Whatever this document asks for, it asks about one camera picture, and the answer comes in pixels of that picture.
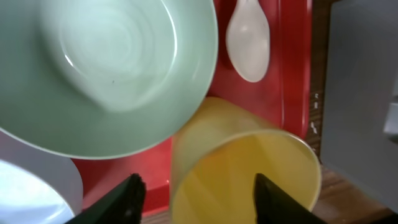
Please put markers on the yellow plastic cup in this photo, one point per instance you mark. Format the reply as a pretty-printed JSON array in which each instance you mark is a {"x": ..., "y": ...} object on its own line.
[{"x": 216, "y": 156}]

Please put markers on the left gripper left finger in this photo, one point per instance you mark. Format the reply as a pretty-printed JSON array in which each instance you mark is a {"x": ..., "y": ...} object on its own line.
[{"x": 122, "y": 205}]

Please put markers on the green bowl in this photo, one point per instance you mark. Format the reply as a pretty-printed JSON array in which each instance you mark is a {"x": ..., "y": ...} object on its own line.
[{"x": 104, "y": 79}]

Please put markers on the grey dishwasher rack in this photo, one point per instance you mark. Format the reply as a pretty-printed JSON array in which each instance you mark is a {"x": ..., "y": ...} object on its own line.
[{"x": 359, "y": 137}]

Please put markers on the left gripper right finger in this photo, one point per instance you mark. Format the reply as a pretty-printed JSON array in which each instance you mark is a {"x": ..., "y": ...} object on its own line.
[{"x": 274, "y": 206}]

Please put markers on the light blue bowl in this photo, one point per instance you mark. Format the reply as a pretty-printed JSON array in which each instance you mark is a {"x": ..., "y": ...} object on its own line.
[{"x": 36, "y": 186}]

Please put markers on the white plastic spoon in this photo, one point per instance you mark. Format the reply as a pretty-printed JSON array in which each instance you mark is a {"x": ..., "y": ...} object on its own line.
[{"x": 248, "y": 40}]

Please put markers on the red serving tray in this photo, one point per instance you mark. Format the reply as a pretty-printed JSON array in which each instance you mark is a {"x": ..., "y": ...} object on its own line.
[{"x": 281, "y": 98}]

